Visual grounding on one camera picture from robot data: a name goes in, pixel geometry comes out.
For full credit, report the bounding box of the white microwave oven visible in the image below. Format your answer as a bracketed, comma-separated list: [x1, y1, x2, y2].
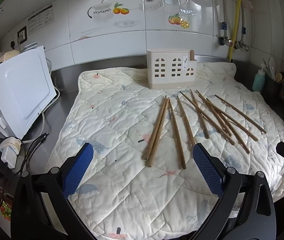
[0, 46, 57, 139]

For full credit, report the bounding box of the wooden spoon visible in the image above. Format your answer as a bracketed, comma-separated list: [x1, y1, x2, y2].
[275, 73, 282, 83]

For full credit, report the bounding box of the metal angle valve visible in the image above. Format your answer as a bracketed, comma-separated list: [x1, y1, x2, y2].
[235, 26, 249, 53]

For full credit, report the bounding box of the black utensil container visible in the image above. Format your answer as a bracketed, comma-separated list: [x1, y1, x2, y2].
[264, 71, 284, 104]

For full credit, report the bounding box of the black cable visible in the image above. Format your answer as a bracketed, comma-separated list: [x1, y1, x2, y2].
[0, 132, 50, 208]

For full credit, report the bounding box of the teal spray bottle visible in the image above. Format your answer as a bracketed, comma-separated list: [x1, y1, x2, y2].
[252, 63, 266, 92]

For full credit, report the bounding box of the wall power socket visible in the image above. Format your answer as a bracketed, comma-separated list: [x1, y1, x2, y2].
[17, 26, 27, 44]

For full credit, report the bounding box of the cream house-shaped utensil holder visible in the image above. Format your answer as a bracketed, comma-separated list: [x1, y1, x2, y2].
[146, 49, 197, 89]

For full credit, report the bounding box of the white rice paddle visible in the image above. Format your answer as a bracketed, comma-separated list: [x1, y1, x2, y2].
[268, 57, 275, 81]

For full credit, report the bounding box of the cream quilted mat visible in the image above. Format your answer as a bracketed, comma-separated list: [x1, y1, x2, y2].
[47, 62, 284, 239]

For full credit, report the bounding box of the wooden chopstick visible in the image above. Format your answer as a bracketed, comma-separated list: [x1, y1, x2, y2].
[180, 92, 235, 145]
[205, 99, 250, 154]
[145, 96, 167, 160]
[206, 99, 258, 141]
[177, 96, 196, 147]
[169, 99, 186, 169]
[190, 90, 210, 139]
[215, 94, 267, 134]
[147, 96, 169, 167]
[196, 90, 231, 136]

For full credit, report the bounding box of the yellow gas pipe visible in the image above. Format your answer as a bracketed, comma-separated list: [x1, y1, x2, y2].
[228, 0, 242, 62]

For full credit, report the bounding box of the metal water valve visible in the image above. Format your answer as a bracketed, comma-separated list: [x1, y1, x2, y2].
[217, 22, 234, 47]

